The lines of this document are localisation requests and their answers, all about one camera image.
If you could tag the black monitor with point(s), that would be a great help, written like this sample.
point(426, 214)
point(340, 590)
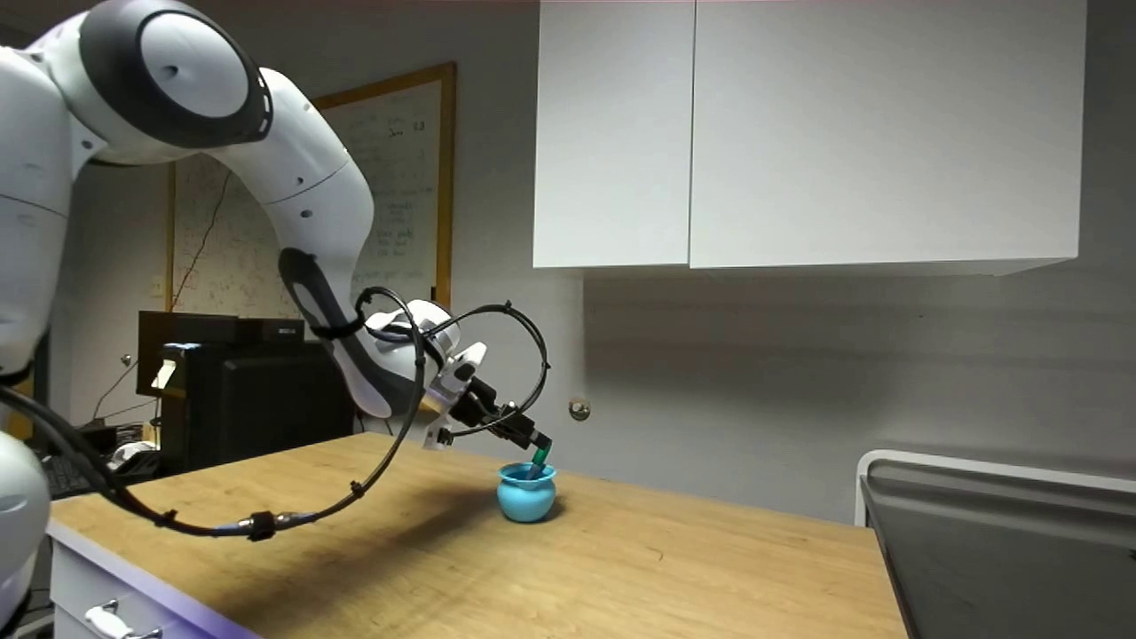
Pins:
point(215, 324)

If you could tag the white tag on computer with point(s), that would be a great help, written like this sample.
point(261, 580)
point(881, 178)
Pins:
point(166, 374)

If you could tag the round metal wall knob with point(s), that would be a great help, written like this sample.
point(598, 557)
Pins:
point(579, 409)

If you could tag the grey chair with white frame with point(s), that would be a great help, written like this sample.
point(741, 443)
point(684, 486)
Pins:
point(1005, 555)

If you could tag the grey drawer unit purple edge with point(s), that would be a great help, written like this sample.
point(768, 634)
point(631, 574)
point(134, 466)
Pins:
point(154, 597)

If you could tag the black computer tower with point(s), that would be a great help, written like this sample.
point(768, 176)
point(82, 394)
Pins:
point(255, 394)

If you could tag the wide white cabinet door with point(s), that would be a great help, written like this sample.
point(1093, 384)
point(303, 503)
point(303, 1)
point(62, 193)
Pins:
point(886, 130)

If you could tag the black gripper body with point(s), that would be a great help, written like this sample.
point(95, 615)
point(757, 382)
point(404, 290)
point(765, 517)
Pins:
point(484, 409)

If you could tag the small blue pot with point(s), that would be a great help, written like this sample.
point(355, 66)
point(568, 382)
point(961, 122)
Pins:
point(527, 496)

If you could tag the narrow white cabinet door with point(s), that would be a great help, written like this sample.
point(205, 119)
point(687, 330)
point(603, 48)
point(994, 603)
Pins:
point(612, 130)

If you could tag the wood framed whiteboard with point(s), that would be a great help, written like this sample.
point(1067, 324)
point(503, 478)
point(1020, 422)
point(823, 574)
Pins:
point(409, 154)

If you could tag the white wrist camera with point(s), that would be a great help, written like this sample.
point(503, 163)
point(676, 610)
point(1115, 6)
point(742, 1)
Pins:
point(464, 370)

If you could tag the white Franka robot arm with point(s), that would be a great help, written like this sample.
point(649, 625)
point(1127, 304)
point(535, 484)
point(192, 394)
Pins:
point(179, 81)

